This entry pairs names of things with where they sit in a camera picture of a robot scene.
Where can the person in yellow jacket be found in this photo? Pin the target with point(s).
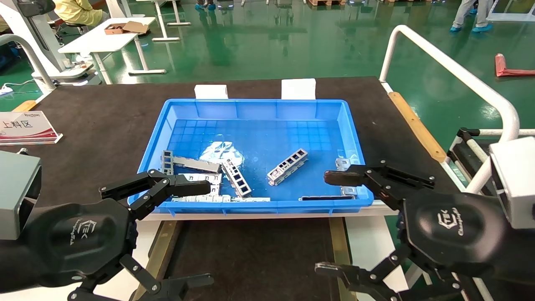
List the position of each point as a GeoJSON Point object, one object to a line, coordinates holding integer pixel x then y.
{"type": "Point", "coordinates": [79, 10]}

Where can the long wooden edge strip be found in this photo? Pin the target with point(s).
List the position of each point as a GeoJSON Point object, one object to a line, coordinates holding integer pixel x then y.
{"type": "Point", "coordinates": [413, 125]}

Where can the long silver L bracket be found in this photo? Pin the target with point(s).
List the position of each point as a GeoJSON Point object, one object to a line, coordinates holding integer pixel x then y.
{"type": "Point", "coordinates": [196, 164]}

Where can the red floor object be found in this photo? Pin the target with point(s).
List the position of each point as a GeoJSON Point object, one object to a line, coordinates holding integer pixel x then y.
{"type": "Point", "coordinates": [501, 67]}

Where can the tall white foam block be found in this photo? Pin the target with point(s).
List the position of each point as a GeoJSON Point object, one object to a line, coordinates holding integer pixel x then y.
{"type": "Point", "coordinates": [298, 88]}

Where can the blue plastic bin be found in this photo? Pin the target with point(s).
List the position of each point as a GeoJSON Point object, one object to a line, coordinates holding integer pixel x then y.
{"type": "Point", "coordinates": [271, 125]}

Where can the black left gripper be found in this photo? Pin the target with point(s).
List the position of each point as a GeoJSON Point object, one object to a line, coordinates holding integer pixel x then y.
{"type": "Point", "coordinates": [83, 242]}

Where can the brass edge strip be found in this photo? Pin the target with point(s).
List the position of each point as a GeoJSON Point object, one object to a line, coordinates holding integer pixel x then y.
{"type": "Point", "coordinates": [339, 238]}
{"type": "Point", "coordinates": [165, 238]}

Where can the white table frame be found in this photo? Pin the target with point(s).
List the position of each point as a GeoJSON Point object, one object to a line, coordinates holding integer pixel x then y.
{"type": "Point", "coordinates": [161, 21]}

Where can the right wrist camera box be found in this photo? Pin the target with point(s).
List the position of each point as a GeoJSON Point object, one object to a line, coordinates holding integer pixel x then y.
{"type": "Point", "coordinates": [518, 179]}

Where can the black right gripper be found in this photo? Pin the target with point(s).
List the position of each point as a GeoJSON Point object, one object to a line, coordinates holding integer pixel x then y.
{"type": "Point", "coordinates": [455, 230]}

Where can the white power adapter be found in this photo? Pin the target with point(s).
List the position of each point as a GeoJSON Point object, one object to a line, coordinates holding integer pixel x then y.
{"type": "Point", "coordinates": [6, 89]}

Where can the clear plastic bag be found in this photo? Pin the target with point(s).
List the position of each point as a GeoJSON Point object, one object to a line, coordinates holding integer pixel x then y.
{"type": "Point", "coordinates": [219, 150]}

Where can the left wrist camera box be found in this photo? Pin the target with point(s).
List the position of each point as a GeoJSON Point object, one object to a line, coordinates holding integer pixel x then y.
{"type": "Point", "coordinates": [16, 192]}

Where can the grey curved tube rail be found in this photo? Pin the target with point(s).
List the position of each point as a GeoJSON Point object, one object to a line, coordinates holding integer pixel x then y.
{"type": "Point", "coordinates": [35, 62]}

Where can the white machine stand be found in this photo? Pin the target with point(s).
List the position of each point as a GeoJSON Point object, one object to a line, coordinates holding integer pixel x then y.
{"type": "Point", "coordinates": [37, 37]}

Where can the white tube guard rail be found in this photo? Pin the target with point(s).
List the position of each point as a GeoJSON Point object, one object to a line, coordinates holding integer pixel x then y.
{"type": "Point", "coordinates": [459, 73]}

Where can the white floor frame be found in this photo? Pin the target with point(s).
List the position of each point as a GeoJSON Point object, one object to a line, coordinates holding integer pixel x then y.
{"type": "Point", "coordinates": [510, 16]}

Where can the acrylic sign placard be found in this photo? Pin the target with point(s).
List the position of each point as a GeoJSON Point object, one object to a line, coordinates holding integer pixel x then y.
{"type": "Point", "coordinates": [25, 127]}

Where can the open cardboard box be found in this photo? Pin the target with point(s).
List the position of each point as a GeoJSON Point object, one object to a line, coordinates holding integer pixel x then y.
{"type": "Point", "coordinates": [125, 28]}

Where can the white work table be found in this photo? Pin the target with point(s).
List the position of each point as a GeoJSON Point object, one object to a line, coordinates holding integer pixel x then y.
{"type": "Point", "coordinates": [100, 39]}

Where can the black rubber table mat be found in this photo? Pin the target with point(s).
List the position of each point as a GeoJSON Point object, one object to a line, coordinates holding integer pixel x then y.
{"type": "Point", "coordinates": [104, 125]}

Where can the person in grey trousers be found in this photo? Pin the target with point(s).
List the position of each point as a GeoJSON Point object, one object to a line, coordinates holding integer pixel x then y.
{"type": "Point", "coordinates": [464, 12]}

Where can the flat silver metal plate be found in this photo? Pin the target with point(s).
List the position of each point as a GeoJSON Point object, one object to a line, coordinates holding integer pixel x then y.
{"type": "Point", "coordinates": [209, 177]}

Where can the short wooden edge strip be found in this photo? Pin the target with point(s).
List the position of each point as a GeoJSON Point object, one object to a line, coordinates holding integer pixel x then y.
{"type": "Point", "coordinates": [25, 106]}

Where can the silver metal bracket with cutouts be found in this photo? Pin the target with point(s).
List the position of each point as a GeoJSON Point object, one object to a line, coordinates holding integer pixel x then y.
{"type": "Point", "coordinates": [288, 165]}
{"type": "Point", "coordinates": [238, 179]}

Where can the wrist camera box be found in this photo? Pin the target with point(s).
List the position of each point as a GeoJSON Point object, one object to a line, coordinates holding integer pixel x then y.
{"type": "Point", "coordinates": [16, 192]}
{"type": "Point", "coordinates": [518, 179]}

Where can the silver clip bracket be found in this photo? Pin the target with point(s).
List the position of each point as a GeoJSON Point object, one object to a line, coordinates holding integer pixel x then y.
{"type": "Point", "coordinates": [343, 162]}

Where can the small white foam block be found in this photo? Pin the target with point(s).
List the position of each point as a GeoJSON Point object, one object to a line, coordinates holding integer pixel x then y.
{"type": "Point", "coordinates": [211, 92]}

